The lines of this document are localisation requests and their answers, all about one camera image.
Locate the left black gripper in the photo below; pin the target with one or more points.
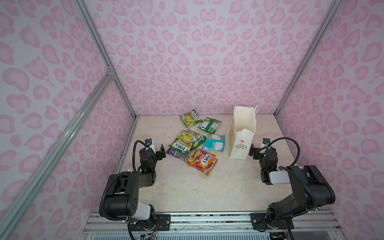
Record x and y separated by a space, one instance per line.
159 153

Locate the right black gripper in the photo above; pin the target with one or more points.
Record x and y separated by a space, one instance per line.
257 152

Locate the white paper bag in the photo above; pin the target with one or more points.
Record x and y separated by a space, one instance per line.
242 131

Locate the green yellow Fox's bag front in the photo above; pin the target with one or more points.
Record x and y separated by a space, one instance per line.
182 145

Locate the orange Fox's fruit bag top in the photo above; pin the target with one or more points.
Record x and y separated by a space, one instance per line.
200 159

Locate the orange fox's fruit bag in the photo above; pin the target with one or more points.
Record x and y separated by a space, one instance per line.
207 170
200 159

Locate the purple Fox's berries bag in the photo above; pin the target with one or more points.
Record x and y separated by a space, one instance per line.
178 155

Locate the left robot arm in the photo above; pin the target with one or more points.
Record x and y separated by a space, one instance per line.
120 199

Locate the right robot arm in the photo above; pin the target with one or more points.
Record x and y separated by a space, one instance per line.
310 190

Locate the green yellow Fox's bag rear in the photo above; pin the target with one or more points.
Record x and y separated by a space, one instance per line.
190 136

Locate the teal white snack bag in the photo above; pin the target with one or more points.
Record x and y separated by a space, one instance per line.
214 143

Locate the yellow green Fox's bag far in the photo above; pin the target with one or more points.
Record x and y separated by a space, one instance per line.
191 118

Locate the orange Fox's fruit bag bottom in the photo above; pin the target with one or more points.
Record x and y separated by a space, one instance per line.
207 170

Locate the green white snack bag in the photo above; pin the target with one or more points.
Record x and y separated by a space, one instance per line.
209 125

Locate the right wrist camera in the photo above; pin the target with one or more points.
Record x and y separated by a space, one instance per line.
266 141

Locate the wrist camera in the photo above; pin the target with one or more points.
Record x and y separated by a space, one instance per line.
148 142
266 141

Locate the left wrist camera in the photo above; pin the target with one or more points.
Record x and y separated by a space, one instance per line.
148 142

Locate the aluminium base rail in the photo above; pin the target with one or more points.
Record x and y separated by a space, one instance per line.
316 225

